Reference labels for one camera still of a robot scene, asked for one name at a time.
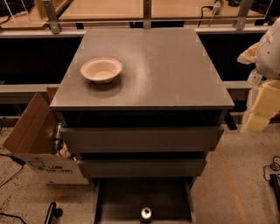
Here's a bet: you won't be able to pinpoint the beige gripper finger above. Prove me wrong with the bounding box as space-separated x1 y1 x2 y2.
237 43 259 65
243 80 280 132

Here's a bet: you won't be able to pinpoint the green can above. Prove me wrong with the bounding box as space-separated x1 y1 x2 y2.
140 206 152 223

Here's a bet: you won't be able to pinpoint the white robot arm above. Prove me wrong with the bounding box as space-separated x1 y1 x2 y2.
237 18 280 132

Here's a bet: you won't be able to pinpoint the grey drawer cabinet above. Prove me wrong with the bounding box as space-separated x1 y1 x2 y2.
49 27 235 224

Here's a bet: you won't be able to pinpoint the grey middle drawer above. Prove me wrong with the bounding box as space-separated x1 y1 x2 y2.
78 159 206 179

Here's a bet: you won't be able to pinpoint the grey drawer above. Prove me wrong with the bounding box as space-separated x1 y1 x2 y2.
61 126 224 153
93 178 196 224
78 159 206 179

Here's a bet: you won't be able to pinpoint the grey bottom drawer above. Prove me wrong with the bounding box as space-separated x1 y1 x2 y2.
93 178 196 224

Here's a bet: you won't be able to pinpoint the grey top drawer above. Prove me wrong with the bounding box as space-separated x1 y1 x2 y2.
61 126 224 153

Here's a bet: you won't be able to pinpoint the clear sanitizer pump bottle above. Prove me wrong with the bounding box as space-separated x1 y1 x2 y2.
248 69 263 86

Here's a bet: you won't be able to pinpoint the black device right edge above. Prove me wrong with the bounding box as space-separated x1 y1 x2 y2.
269 174 280 212

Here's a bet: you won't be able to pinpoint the beige paper bowl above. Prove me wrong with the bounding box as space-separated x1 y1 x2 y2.
80 58 123 84

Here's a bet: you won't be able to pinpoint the cans inside cardboard box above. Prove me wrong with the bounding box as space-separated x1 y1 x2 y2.
53 123 77 161

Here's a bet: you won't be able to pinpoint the open cardboard box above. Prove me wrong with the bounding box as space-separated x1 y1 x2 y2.
3 93 88 185

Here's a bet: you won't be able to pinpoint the black device bottom left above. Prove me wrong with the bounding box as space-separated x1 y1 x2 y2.
44 202 63 224

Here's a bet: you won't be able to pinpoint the white power adapter with cable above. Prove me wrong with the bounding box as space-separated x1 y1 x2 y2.
199 0 222 25

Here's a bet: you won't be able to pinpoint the black cable right floor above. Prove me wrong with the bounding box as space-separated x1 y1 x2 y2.
262 155 280 182

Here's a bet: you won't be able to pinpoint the black cable floor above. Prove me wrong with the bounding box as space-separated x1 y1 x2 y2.
0 153 26 189
262 155 280 182

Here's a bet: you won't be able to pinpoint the metal railing frame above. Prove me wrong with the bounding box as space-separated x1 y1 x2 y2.
0 0 279 34

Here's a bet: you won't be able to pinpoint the black cable left floor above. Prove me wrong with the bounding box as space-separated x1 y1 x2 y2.
0 153 26 189

